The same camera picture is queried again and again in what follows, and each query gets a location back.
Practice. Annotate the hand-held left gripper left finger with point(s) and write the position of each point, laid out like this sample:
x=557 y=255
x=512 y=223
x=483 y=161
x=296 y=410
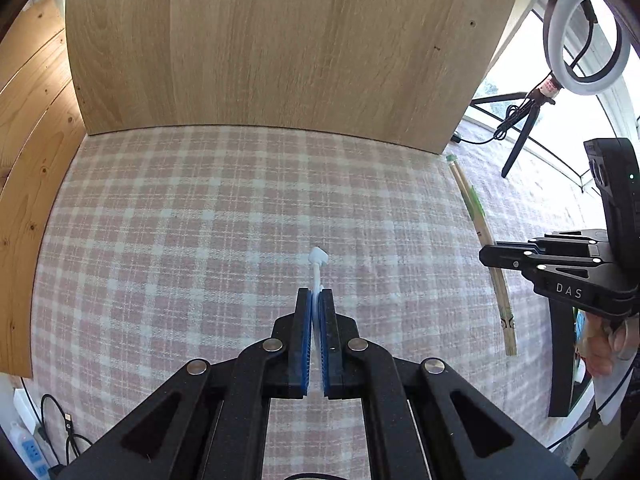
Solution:
x=300 y=340

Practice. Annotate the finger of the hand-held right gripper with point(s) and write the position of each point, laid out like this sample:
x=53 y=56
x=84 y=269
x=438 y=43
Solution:
x=505 y=256
x=570 y=244

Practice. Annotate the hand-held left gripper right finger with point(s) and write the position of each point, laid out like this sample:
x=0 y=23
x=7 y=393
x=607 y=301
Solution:
x=327 y=345

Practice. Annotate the person's right hand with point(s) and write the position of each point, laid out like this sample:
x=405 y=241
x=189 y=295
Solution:
x=600 y=355

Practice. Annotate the chopsticks in paper sleeve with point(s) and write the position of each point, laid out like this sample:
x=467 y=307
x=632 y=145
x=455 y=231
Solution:
x=504 y=310

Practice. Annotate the black tripod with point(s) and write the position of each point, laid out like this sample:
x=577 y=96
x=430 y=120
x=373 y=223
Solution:
x=521 y=136

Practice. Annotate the pink plaid tablecloth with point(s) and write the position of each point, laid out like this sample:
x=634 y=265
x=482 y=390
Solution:
x=200 y=240

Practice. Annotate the red white paper tag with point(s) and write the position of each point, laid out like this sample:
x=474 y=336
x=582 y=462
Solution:
x=551 y=87

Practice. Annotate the white blue power strip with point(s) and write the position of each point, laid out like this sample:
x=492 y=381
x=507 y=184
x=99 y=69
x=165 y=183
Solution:
x=30 y=452

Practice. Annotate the light wooden cabinet panel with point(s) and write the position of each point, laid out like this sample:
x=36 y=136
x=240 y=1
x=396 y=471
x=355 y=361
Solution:
x=275 y=45

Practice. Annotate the pine wood boards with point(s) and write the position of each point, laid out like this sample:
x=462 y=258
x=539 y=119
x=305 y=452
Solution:
x=30 y=170

